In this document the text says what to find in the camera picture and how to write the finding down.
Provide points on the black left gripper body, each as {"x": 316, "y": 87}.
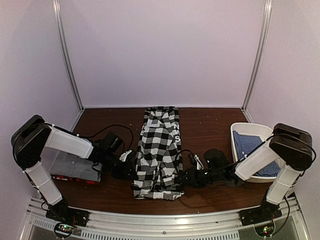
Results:
{"x": 118, "y": 171}

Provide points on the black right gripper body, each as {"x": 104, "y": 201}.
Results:
{"x": 199, "y": 180}

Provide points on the black white checked shirt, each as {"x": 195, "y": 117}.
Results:
{"x": 158, "y": 162}

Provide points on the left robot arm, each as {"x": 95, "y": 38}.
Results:
{"x": 37, "y": 136}

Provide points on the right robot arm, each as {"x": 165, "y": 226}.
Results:
{"x": 281, "y": 154}

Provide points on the blue checked shirt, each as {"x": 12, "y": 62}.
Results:
{"x": 245, "y": 144}

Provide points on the folded grey shirt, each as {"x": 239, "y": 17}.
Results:
{"x": 69, "y": 165}

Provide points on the folded red plaid shirt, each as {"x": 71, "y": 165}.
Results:
{"x": 74, "y": 179}

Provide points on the white plastic basket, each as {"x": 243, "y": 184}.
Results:
{"x": 254, "y": 161}

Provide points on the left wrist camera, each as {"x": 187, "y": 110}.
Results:
{"x": 127, "y": 155}

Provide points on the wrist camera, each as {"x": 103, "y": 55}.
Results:
{"x": 195, "y": 161}
{"x": 127, "y": 155}

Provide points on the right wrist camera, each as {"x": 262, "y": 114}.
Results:
{"x": 195, "y": 161}

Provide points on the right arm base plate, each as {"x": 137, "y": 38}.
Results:
{"x": 263, "y": 213}

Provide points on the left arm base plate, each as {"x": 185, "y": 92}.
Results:
{"x": 61, "y": 212}

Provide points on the left aluminium frame post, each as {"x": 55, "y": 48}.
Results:
{"x": 65, "y": 53}

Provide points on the aluminium frame post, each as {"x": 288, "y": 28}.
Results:
{"x": 264, "y": 31}
{"x": 65, "y": 53}

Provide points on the right aluminium frame post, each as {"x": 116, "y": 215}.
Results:
{"x": 264, "y": 31}

